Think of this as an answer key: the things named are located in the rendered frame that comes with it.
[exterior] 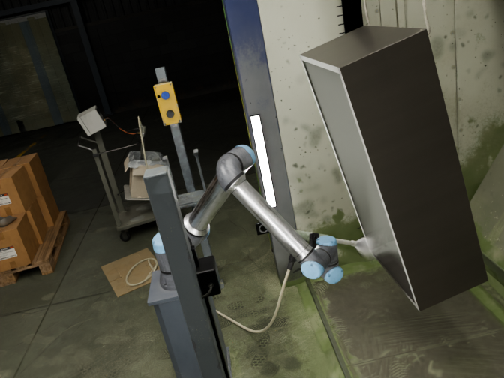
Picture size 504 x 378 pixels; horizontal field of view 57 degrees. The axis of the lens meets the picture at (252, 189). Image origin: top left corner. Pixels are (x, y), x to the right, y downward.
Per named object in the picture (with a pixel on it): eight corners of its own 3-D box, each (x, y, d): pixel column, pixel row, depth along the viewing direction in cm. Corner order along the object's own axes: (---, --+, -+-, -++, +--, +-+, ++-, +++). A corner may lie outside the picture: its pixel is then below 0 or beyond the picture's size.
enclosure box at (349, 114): (424, 226, 271) (364, 25, 226) (488, 280, 216) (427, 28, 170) (369, 250, 271) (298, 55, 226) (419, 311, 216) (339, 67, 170)
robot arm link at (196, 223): (166, 239, 254) (223, 145, 206) (185, 224, 267) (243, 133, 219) (185, 259, 252) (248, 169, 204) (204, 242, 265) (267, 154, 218)
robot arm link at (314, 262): (212, 157, 197) (326, 274, 192) (229, 148, 206) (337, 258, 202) (200, 174, 204) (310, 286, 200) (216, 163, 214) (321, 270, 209)
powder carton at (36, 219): (19, 235, 483) (6, 205, 470) (48, 228, 489) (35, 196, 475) (12, 252, 449) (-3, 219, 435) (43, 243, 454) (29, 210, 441)
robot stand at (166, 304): (178, 398, 256) (147, 303, 233) (180, 359, 285) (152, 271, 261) (232, 385, 257) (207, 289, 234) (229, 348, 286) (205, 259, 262)
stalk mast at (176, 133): (220, 282, 356) (164, 66, 296) (220, 286, 351) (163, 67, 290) (211, 283, 356) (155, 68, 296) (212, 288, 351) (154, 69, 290)
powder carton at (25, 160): (22, 190, 507) (9, 159, 494) (49, 183, 511) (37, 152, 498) (12, 202, 472) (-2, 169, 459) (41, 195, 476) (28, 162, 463)
